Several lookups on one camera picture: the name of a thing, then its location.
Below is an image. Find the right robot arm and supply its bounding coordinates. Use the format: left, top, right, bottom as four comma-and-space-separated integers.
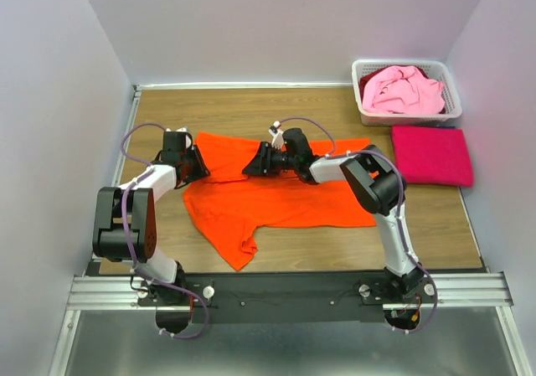
242, 127, 437, 302

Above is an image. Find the aluminium frame rail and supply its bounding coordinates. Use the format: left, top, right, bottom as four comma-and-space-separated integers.
49, 271, 532, 375

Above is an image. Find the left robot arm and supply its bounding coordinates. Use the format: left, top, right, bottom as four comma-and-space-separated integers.
92, 127, 209, 305

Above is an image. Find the white plastic basket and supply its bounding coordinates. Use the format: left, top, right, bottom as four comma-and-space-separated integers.
351, 59, 462, 126

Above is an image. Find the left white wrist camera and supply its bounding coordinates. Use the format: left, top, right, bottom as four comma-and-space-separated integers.
176, 126, 193, 151

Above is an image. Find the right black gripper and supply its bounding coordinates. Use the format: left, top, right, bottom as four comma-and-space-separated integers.
240, 142, 297, 178

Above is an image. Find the pink t-shirt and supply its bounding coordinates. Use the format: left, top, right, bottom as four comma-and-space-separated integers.
362, 65, 446, 115

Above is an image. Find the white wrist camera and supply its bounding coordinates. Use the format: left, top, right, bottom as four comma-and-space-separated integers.
268, 121, 284, 150
176, 126, 193, 151

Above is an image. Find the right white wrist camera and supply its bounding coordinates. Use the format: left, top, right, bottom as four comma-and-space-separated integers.
268, 121, 284, 150

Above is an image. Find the folded magenta t-shirt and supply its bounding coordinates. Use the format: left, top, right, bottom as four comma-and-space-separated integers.
391, 126, 474, 188

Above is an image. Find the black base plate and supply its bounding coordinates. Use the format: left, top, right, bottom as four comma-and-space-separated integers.
136, 270, 437, 335

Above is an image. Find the orange t-shirt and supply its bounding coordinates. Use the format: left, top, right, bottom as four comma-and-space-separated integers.
183, 132, 375, 270

